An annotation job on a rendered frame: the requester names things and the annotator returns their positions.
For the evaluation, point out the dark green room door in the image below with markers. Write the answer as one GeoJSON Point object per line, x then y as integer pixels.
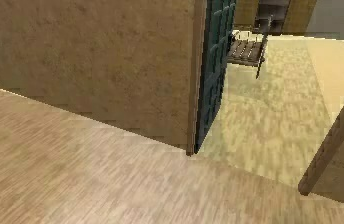
{"type": "Point", "coordinates": [215, 66]}

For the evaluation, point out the grey slatted wooden chair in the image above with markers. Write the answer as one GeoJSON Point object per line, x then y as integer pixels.
{"type": "Point", "coordinates": [248, 50]}

